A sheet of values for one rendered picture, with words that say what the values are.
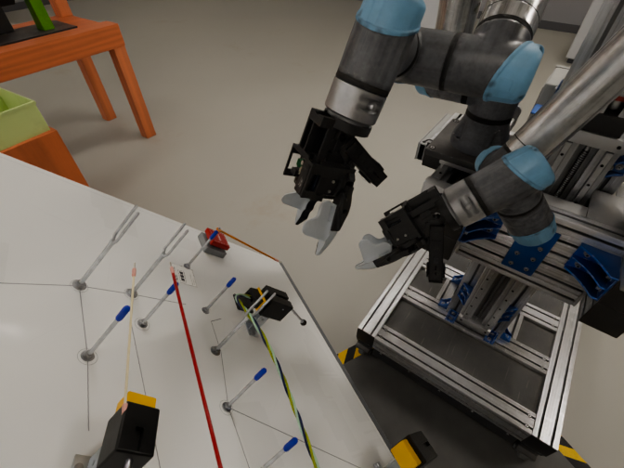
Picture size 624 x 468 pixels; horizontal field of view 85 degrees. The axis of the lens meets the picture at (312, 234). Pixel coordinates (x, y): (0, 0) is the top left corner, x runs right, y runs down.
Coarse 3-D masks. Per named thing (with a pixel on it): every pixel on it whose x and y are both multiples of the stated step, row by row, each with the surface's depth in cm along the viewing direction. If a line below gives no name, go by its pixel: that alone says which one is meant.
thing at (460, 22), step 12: (444, 0) 73; (456, 0) 71; (468, 0) 71; (480, 0) 73; (444, 12) 75; (456, 12) 73; (468, 12) 73; (444, 24) 77; (456, 24) 75; (468, 24) 75; (432, 96) 92; (444, 96) 90; (456, 96) 88
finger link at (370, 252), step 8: (360, 240) 66; (368, 240) 65; (360, 248) 66; (368, 248) 65; (376, 248) 65; (384, 248) 64; (368, 256) 66; (376, 256) 65; (360, 264) 68; (368, 264) 66
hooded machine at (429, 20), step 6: (426, 0) 382; (432, 0) 379; (438, 0) 375; (426, 6) 386; (432, 6) 382; (426, 12) 389; (432, 12) 385; (426, 18) 392; (432, 18) 389; (426, 24) 396; (432, 24) 392
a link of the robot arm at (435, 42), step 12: (420, 36) 46; (432, 36) 46; (444, 36) 46; (420, 48) 46; (432, 48) 46; (444, 48) 45; (420, 60) 47; (432, 60) 46; (444, 60) 45; (408, 72) 48; (420, 72) 48; (432, 72) 47; (420, 84) 50; (432, 84) 49
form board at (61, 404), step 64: (0, 192) 48; (64, 192) 58; (0, 256) 41; (64, 256) 48; (128, 256) 57; (192, 256) 71; (256, 256) 95; (0, 320) 35; (64, 320) 40; (128, 320) 47; (192, 320) 56; (0, 384) 31; (64, 384) 35; (128, 384) 40; (192, 384) 47; (256, 384) 56; (320, 384) 69; (0, 448) 28; (64, 448) 31; (192, 448) 40; (256, 448) 46; (320, 448) 55; (384, 448) 68
